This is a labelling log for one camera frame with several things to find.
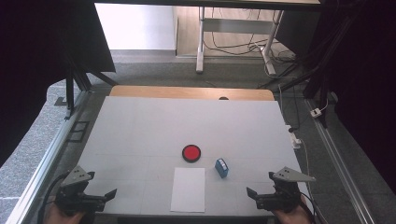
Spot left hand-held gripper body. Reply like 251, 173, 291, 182
55, 165, 106, 216

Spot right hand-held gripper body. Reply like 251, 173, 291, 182
255, 166, 317, 213

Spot blue stamp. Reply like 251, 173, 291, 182
214, 158, 230, 179

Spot white paper sheet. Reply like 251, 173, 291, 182
170, 167, 206, 214

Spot round red ink pad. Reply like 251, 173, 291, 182
181, 144, 202, 163

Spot person's right hand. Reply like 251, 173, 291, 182
274, 195, 312, 224

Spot person's left hand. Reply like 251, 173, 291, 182
43, 203, 85, 224

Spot white power strip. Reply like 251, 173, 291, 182
285, 124, 303, 150

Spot small white adapter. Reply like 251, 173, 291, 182
309, 106, 323, 119

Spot black metal stand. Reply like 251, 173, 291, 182
257, 18, 359, 129
53, 54, 119, 121

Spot wooden table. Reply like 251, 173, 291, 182
109, 85, 276, 102

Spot black curtain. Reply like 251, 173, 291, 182
275, 0, 396, 195
0, 0, 117, 167

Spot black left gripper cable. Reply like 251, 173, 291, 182
36, 172, 72, 224

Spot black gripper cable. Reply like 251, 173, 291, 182
299, 190, 323, 224
36, 172, 72, 224

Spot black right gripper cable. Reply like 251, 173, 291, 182
299, 190, 323, 224

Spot white cable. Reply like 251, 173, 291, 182
298, 139, 313, 202

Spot aluminium rail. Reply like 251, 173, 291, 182
304, 98, 376, 224
5, 90, 92, 224

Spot black floor cables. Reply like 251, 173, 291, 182
203, 7, 297, 64

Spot white desk frame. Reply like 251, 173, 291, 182
195, 6, 285, 76

